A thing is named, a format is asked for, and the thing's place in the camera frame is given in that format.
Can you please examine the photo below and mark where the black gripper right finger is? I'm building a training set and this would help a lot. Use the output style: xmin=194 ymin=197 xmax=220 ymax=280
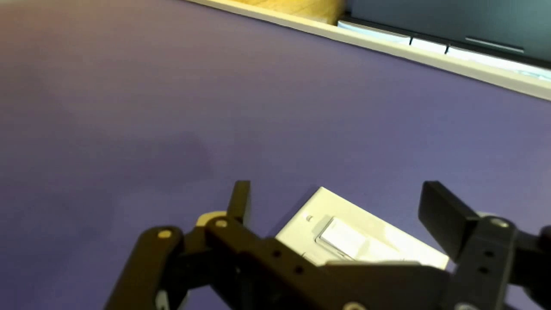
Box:
xmin=416 ymin=178 xmax=551 ymax=310

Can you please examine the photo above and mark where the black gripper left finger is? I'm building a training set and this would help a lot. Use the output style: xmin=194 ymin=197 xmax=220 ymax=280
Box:
xmin=103 ymin=178 xmax=323 ymax=310

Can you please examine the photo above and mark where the white baseboard strip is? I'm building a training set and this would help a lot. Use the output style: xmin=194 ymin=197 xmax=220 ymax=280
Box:
xmin=182 ymin=0 xmax=551 ymax=103

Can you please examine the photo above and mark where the white double switch plate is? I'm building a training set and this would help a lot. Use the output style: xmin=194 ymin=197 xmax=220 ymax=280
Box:
xmin=273 ymin=184 xmax=452 ymax=271

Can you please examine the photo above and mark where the white rocker light switch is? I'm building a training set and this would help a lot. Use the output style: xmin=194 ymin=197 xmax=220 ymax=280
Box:
xmin=313 ymin=215 xmax=375 ymax=265

